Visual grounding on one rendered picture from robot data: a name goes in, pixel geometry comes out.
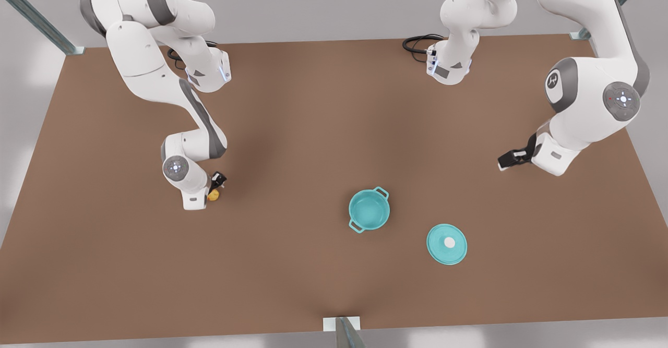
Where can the teal pot lid white knob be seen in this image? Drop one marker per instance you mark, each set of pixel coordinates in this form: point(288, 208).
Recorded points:
point(446, 243)

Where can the yellow-brown potato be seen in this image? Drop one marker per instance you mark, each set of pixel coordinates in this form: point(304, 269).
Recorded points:
point(214, 195)

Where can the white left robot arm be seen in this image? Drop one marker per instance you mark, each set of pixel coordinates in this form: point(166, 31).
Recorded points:
point(589, 76)

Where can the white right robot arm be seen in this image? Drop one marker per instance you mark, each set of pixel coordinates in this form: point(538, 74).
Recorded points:
point(151, 61)

